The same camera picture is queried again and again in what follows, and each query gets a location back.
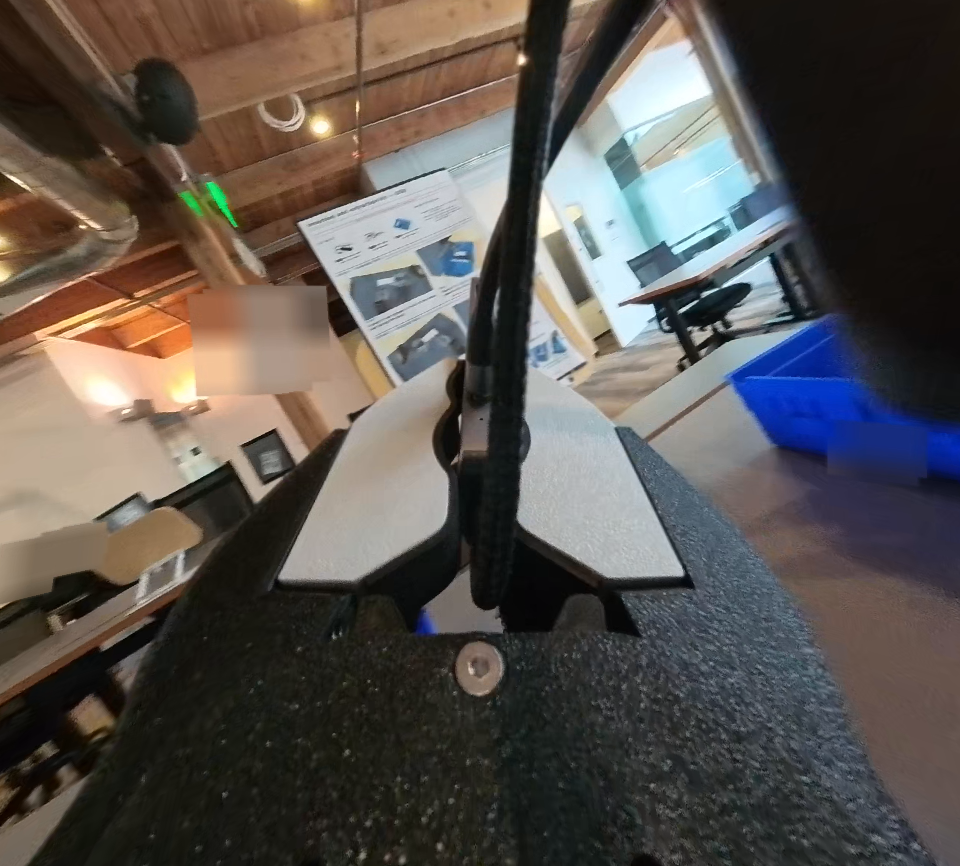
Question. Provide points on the green exit sign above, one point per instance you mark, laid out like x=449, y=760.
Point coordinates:
x=210, y=203

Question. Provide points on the framed sign on stand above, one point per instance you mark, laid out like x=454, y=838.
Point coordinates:
x=266, y=457

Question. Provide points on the wooden support post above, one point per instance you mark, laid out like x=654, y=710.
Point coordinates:
x=225, y=255

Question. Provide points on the clear acrylic stand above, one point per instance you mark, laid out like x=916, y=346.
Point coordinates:
x=161, y=574

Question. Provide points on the black round ceiling fixture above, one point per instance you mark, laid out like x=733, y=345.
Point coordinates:
x=166, y=100

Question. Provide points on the office desk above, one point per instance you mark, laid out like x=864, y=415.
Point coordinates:
x=712, y=274

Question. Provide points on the blue plastic bin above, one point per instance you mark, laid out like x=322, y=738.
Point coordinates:
x=795, y=401

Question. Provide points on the metal air duct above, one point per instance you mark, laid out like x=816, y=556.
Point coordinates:
x=60, y=221

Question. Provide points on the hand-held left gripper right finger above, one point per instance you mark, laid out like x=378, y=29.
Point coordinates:
x=600, y=499

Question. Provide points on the instruction poster board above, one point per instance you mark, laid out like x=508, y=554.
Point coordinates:
x=420, y=259

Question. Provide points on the grey USB hub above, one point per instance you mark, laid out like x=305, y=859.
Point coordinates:
x=472, y=439

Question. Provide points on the black office chair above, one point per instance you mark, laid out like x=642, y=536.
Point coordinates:
x=709, y=304

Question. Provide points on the ceiling spot lamp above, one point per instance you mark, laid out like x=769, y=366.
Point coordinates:
x=320, y=125

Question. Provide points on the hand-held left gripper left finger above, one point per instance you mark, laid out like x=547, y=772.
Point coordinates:
x=360, y=491

